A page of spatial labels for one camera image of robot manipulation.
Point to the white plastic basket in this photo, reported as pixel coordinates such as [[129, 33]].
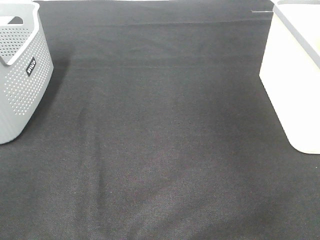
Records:
[[290, 71]]

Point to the grey perforated plastic basket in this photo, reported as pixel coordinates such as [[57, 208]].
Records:
[[26, 66]]

